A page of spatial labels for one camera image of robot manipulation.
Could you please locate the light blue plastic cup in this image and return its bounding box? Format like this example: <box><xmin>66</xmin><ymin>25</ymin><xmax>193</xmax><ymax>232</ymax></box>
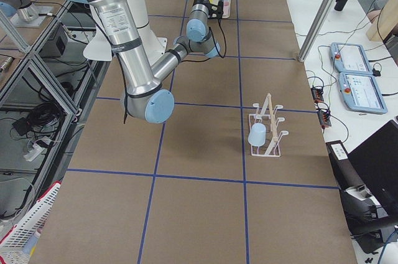
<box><xmin>248</xmin><ymin>123</ymin><xmax>266</xmax><ymax>147</ymax></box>

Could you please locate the teach pendant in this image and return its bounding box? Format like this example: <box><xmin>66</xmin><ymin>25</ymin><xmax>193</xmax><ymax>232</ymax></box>
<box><xmin>338</xmin><ymin>72</ymin><xmax>388</xmax><ymax>115</ymax></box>
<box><xmin>330</xmin><ymin>42</ymin><xmax>372</xmax><ymax>75</ymax></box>

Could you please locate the upper teach pendant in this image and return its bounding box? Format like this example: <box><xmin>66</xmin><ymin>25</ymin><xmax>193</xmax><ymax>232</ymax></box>
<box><xmin>330</xmin><ymin>42</ymin><xmax>372</xmax><ymax>75</ymax></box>

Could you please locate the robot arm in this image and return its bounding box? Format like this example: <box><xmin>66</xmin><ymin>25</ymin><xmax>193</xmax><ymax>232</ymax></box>
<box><xmin>67</xmin><ymin>0</ymin><xmax>223</xmax><ymax>123</ymax></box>

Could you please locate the cream plastic tray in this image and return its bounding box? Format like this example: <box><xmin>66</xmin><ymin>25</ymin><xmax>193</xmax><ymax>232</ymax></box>
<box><xmin>209</xmin><ymin>0</ymin><xmax>231</xmax><ymax>19</ymax></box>

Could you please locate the white plastic basket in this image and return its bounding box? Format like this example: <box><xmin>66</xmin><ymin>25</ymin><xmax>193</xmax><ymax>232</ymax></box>
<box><xmin>1</xmin><ymin>181</ymin><xmax>61</xmax><ymax>263</ymax></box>

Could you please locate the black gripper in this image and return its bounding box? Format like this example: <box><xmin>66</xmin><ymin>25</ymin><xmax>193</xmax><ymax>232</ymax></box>
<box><xmin>206</xmin><ymin>0</ymin><xmax>224</xmax><ymax>20</ymax></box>

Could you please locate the white wire cup rack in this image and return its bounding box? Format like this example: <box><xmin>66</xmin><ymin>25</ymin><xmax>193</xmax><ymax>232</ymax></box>
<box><xmin>248</xmin><ymin>93</ymin><xmax>289</xmax><ymax>158</ymax></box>

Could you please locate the pink plastic cup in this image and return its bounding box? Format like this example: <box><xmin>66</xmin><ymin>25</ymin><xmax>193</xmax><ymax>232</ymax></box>
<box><xmin>223</xmin><ymin>1</ymin><xmax>230</xmax><ymax>12</ymax></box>

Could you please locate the black laptop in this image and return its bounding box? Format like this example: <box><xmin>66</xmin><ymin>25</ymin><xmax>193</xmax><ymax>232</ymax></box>
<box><xmin>332</xmin><ymin>120</ymin><xmax>397</xmax><ymax>215</ymax></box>

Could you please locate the lower teach pendant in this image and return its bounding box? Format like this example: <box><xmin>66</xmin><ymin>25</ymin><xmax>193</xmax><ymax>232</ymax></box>
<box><xmin>338</xmin><ymin>72</ymin><xmax>388</xmax><ymax>115</ymax></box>

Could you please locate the aluminium frame post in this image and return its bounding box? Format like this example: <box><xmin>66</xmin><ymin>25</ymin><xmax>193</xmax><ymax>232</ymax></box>
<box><xmin>297</xmin><ymin>0</ymin><xmax>336</xmax><ymax>62</ymax></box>

